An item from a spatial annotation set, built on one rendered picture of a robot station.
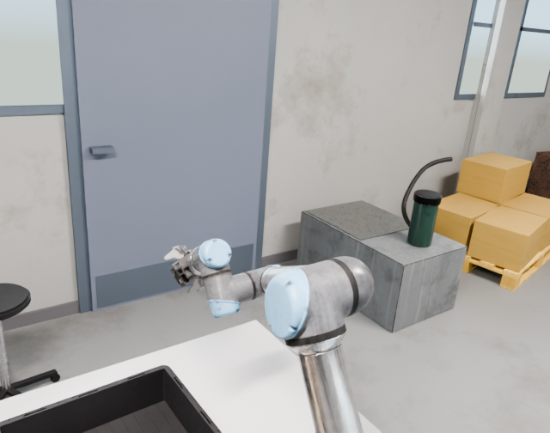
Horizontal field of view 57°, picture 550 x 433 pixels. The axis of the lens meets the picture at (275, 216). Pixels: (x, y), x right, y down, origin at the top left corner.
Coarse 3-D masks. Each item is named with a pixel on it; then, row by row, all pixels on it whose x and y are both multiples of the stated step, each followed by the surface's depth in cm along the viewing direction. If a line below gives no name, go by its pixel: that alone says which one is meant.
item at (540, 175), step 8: (536, 152) 542; (544, 152) 545; (536, 160) 542; (544, 160) 534; (536, 168) 543; (544, 168) 535; (536, 176) 543; (544, 176) 535; (536, 184) 545; (544, 184) 536; (528, 192) 555; (536, 192) 546; (544, 192) 537
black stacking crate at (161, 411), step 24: (144, 384) 124; (168, 384) 125; (72, 408) 114; (96, 408) 118; (120, 408) 122; (144, 408) 127; (168, 408) 127; (192, 408) 115; (24, 432) 109; (48, 432) 112; (72, 432) 116; (96, 432) 118; (120, 432) 119; (144, 432) 119; (168, 432) 120; (192, 432) 117
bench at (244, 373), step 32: (256, 320) 191; (160, 352) 169; (192, 352) 170; (224, 352) 171; (256, 352) 172; (288, 352) 174; (64, 384) 151; (96, 384) 152; (192, 384) 155; (224, 384) 156; (256, 384) 157; (288, 384) 158; (0, 416) 138; (224, 416) 144; (256, 416) 144; (288, 416) 145
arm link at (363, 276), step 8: (344, 256) 99; (352, 264) 95; (360, 264) 96; (248, 272) 130; (256, 272) 131; (264, 272) 128; (272, 272) 124; (280, 272) 121; (352, 272) 93; (360, 272) 94; (368, 272) 96; (256, 280) 129; (264, 280) 126; (360, 280) 93; (368, 280) 95; (256, 288) 128; (264, 288) 127; (360, 288) 93; (368, 288) 94; (256, 296) 130; (360, 296) 93; (368, 296) 95; (360, 304) 94
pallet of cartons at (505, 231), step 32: (480, 160) 449; (512, 160) 458; (480, 192) 442; (512, 192) 448; (448, 224) 408; (480, 224) 387; (512, 224) 386; (544, 224) 399; (480, 256) 393; (512, 256) 376; (544, 256) 440; (512, 288) 378
